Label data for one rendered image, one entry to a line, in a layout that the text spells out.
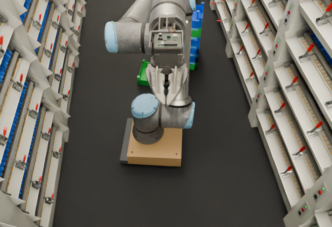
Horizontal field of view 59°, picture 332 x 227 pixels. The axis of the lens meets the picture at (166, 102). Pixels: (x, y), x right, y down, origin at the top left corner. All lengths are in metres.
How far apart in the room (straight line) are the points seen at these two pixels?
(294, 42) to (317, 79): 0.25
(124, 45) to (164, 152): 0.96
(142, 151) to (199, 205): 0.44
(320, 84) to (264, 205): 0.78
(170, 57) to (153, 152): 1.14
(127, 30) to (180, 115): 0.78
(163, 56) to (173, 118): 0.96
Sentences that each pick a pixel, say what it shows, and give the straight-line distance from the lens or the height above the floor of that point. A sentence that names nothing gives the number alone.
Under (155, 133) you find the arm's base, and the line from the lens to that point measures 1.71.
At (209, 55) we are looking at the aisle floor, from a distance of 2.51.
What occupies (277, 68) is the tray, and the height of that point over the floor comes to 0.55.
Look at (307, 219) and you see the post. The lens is 1.58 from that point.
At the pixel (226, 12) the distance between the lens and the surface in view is 2.71.
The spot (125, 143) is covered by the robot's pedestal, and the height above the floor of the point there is 0.06.
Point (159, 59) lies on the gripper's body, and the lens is 0.62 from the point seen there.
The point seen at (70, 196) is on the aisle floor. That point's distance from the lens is 1.85.
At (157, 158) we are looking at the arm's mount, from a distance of 1.70.
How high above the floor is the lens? 1.63
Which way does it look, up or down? 50 degrees down
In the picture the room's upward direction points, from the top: straight up
